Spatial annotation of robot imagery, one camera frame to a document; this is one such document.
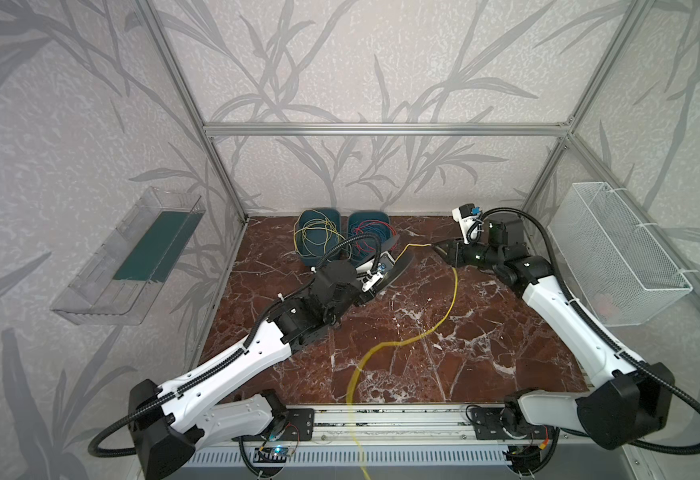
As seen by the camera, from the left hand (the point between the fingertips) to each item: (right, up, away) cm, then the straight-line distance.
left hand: (374, 255), depth 71 cm
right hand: (+17, +5, +7) cm, 19 cm away
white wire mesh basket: (+53, -4, -8) cm, 54 cm away
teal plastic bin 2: (-4, +10, +40) cm, 41 cm away
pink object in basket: (+57, -13, +2) cm, 58 cm away
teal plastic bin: (-15, +13, +44) cm, 48 cm away
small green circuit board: (-23, -48, 0) cm, 53 cm away
